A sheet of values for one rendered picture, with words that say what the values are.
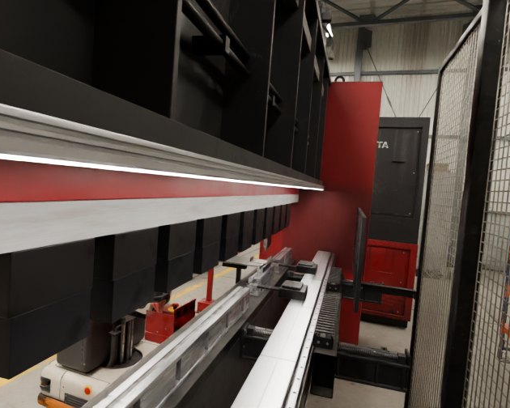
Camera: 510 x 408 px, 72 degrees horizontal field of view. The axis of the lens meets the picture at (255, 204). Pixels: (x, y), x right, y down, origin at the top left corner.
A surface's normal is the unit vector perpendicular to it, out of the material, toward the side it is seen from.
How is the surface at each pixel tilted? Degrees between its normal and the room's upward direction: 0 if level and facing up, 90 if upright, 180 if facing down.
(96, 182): 90
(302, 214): 90
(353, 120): 90
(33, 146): 90
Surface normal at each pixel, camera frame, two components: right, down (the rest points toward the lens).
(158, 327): -0.35, 0.02
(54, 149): 0.96, 0.09
